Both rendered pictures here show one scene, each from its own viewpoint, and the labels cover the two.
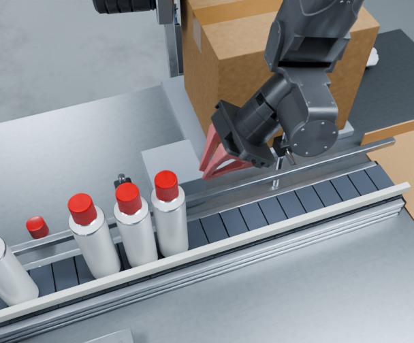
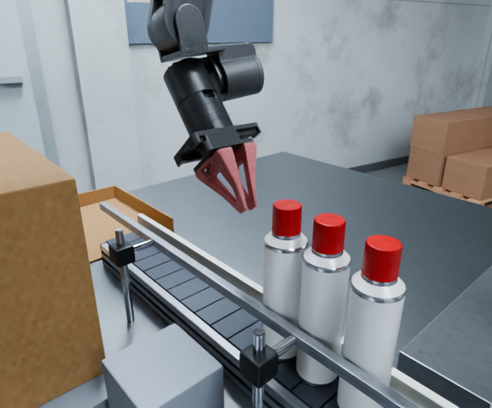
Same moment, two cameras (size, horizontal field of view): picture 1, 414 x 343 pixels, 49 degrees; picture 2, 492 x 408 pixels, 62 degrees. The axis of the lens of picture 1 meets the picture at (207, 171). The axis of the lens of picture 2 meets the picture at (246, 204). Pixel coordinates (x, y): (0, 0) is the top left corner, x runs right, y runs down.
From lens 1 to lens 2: 0.80 m
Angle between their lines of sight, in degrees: 85
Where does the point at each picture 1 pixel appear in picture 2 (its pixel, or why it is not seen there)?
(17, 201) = not seen: outside the picture
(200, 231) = (244, 332)
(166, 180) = (289, 203)
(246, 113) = (218, 110)
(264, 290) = not seen: hidden behind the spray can
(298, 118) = (249, 58)
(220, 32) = not seen: outside the picture
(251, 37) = (19, 168)
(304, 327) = not seen: hidden behind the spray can
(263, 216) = (199, 292)
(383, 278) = (217, 248)
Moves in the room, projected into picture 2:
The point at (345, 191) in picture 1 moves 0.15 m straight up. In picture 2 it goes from (146, 252) to (138, 176)
